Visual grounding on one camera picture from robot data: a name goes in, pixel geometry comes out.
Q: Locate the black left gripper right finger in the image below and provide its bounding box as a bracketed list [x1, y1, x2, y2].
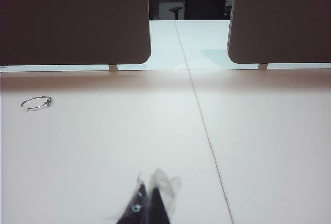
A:
[148, 168, 182, 224]

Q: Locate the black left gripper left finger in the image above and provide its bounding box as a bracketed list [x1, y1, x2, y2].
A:
[115, 173, 148, 224]

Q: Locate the brown desk partition panel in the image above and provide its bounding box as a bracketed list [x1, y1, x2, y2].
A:
[0, 0, 152, 66]
[227, 0, 331, 64]

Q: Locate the metal ring hook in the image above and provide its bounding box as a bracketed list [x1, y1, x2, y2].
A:
[21, 96, 54, 112]

